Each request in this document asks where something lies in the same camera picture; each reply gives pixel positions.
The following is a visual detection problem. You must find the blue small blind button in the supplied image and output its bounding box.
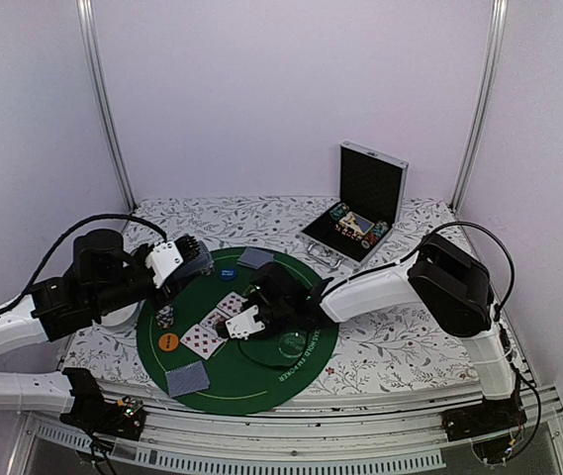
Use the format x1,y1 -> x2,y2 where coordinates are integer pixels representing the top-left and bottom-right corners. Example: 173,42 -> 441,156
219,268 -> 237,282

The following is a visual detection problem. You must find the face up queen card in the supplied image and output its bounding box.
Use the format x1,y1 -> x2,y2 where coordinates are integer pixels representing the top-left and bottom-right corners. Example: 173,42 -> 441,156
200,310 -> 229,333

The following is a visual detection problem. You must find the orange big blind button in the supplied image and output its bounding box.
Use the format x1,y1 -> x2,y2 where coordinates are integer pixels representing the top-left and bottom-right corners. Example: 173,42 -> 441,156
158,332 -> 180,352

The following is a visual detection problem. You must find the face up red nine card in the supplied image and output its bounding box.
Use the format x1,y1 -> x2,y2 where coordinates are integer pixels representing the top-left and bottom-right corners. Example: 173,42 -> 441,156
180,324 -> 226,360

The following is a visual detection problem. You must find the long mixed chip row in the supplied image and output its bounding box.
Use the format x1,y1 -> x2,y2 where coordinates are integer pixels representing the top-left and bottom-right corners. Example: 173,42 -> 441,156
360,221 -> 391,249

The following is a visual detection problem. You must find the face up red eight card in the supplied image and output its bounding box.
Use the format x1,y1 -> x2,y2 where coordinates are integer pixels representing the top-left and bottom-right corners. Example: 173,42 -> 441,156
217,292 -> 247,318

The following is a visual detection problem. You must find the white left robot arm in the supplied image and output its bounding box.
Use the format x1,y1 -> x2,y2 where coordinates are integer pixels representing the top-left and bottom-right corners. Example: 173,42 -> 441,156
0,230 -> 200,429

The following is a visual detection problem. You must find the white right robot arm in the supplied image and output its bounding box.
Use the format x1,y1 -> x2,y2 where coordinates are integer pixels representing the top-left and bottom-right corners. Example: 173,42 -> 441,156
246,234 -> 516,431

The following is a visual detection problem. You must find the clear dealer button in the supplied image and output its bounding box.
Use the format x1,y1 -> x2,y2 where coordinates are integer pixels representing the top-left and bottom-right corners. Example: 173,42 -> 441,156
277,332 -> 307,358

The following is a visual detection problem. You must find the green round poker mat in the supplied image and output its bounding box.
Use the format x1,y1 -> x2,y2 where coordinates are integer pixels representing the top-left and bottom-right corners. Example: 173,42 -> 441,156
137,247 -> 338,416

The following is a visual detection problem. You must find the white ceramic bowl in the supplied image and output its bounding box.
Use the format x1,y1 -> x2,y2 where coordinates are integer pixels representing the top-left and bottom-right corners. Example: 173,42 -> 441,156
100,304 -> 141,332

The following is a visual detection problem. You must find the red dice row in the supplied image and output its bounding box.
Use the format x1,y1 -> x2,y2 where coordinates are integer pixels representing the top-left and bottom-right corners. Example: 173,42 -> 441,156
334,224 -> 364,241

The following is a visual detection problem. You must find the short green chip row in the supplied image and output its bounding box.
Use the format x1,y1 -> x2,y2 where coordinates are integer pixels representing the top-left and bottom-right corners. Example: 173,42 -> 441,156
328,202 -> 349,223

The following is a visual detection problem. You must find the aluminium poker chip case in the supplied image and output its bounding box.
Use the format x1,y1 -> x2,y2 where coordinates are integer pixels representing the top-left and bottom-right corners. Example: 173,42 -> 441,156
300,141 -> 409,270

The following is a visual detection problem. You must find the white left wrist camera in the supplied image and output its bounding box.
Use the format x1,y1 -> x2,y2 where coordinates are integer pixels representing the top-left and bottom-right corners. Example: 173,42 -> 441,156
144,235 -> 200,289

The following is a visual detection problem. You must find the front aluminium rail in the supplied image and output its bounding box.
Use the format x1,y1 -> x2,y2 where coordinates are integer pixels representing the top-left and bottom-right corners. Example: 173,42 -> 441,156
18,383 -> 563,471

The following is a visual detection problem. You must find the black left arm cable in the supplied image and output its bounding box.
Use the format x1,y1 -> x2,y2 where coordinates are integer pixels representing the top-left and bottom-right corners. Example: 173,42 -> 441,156
0,213 -> 168,323

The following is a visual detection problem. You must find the left aluminium frame post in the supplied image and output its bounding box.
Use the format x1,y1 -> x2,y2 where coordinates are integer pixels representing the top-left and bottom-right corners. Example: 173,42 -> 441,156
76,0 -> 137,211

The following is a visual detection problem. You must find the aluminium frame post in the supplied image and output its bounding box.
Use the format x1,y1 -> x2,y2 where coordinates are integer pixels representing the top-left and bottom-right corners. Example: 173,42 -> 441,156
449,0 -> 509,214
76,0 -> 137,211

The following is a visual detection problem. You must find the right aluminium frame post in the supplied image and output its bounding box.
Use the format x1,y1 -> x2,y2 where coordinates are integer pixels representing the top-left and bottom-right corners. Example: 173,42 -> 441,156
449,0 -> 509,214

